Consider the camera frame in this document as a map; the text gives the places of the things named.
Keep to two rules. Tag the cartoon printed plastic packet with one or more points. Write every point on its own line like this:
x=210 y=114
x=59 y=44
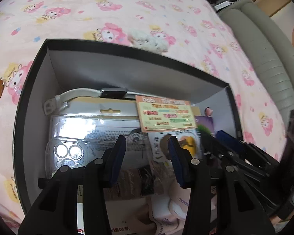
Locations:
x=95 y=124

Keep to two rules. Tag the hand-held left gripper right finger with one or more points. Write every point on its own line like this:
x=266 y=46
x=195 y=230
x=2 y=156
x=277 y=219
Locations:
x=177 y=164

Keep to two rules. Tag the purple packet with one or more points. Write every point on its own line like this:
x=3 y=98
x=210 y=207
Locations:
x=205 y=124

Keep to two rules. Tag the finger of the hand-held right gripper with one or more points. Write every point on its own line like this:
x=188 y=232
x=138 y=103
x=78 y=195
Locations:
x=231 y=140
x=215 y=149

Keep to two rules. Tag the brown printed packet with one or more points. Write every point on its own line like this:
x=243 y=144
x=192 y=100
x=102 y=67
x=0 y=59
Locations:
x=134 y=181

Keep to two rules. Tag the small pink round ball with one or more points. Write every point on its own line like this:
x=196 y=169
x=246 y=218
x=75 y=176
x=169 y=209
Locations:
x=208 y=111

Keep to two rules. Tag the pink printed blanket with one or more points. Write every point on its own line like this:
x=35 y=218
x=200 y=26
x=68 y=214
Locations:
x=112 y=9

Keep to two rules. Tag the pale pink fabric bundle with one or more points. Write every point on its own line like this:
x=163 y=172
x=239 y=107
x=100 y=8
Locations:
x=176 y=208

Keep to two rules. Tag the white power strip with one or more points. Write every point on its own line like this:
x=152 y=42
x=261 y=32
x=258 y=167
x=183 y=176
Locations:
x=223 y=5

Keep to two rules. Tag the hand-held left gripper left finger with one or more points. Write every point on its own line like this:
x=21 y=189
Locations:
x=117 y=161

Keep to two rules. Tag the black cardboard box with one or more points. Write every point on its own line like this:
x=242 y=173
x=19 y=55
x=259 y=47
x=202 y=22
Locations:
x=88 y=73

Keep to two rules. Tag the clear phone case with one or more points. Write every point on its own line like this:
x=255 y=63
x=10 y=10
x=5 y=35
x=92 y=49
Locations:
x=63 y=151

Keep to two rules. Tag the orange card sticker pack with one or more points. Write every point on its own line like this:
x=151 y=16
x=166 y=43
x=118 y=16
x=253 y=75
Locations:
x=166 y=115

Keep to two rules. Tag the grey-green padded headboard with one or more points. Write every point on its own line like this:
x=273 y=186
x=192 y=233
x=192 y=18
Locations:
x=267 y=53

